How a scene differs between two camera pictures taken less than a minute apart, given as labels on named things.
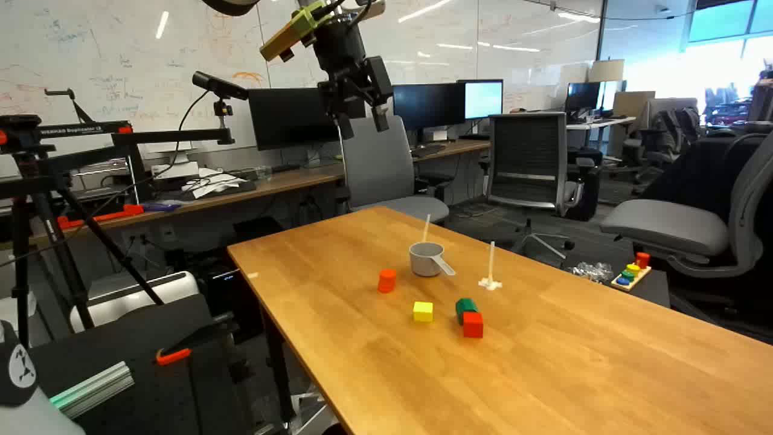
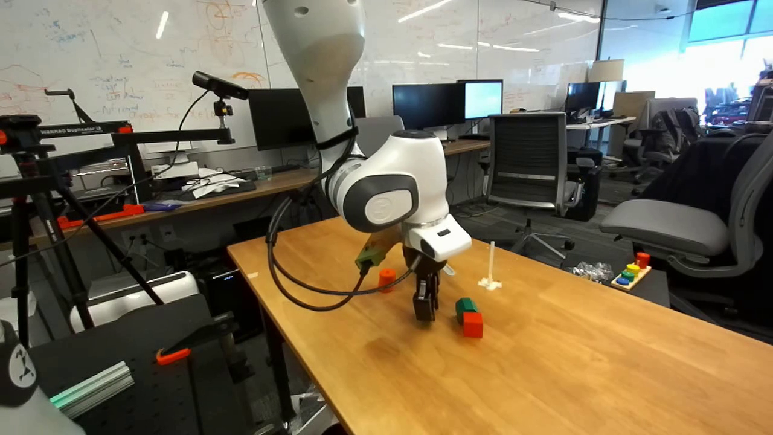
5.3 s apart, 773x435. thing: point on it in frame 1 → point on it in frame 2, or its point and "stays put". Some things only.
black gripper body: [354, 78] → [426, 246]
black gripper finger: [346, 125] → [421, 294]
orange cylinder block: [387, 278] stays put
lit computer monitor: [484, 97] stays put
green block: [461, 308] stays put
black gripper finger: [379, 113] → [432, 290]
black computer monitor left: [291, 117] stays put
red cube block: [473, 325] stays put
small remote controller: [634, 274] stays put
